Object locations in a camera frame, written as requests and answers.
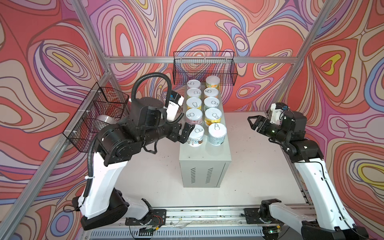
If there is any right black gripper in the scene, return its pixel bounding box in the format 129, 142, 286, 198
246, 115, 290, 145

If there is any white grey can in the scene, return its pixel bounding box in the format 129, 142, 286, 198
186, 108, 203, 125

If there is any yellow can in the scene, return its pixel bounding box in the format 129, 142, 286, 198
186, 97, 202, 110
205, 108, 223, 127

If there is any blue grey can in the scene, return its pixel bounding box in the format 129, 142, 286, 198
208, 123, 227, 146

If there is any teal can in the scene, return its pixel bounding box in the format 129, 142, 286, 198
204, 97, 220, 111

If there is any green labelled can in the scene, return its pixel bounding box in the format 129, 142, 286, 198
187, 88, 202, 99

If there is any orange red labelled can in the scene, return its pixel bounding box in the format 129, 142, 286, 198
204, 88, 219, 98

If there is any pink labelled can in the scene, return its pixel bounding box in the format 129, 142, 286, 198
187, 80, 201, 89

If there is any orange green lidded can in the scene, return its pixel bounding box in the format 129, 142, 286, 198
206, 75, 221, 89

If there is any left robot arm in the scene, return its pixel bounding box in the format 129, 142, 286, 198
72, 72, 194, 231

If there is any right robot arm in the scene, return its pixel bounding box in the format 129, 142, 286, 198
247, 110, 369, 240

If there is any grey metal cabinet counter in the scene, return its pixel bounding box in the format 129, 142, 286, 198
179, 86, 232, 188

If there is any white tape roll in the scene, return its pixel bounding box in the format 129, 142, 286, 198
97, 115, 117, 125

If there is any green circuit board right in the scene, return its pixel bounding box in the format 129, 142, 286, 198
263, 226, 282, 235

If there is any green circuit board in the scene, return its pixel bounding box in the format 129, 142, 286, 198
263, 226, 282, 235
139, 227, 159, 236

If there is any green circuit board left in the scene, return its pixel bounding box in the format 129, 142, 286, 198
139, 227, 159, 236

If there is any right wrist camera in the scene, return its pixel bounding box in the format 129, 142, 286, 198
270, 103, 289, 125

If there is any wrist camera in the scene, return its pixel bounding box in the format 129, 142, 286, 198
167, 91, 184, 122
270, 103, 289, 125

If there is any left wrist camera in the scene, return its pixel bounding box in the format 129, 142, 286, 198
167, 91, 184, 122

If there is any black wire basket rear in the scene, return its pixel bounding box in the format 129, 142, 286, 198
173, 50, 238, 86

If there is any black wire basket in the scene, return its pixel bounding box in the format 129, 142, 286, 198
173, 50, 238, 86
63, 83, 129, 153

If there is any black wire basket left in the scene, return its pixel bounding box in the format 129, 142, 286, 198
63, 83, 129, 153

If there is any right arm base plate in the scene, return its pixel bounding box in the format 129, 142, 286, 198
242, 208, 271, 225

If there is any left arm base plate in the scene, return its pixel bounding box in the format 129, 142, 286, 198
125, 209, 167, 228

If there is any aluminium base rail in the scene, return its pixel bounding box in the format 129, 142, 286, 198
85, 205, 328, 229

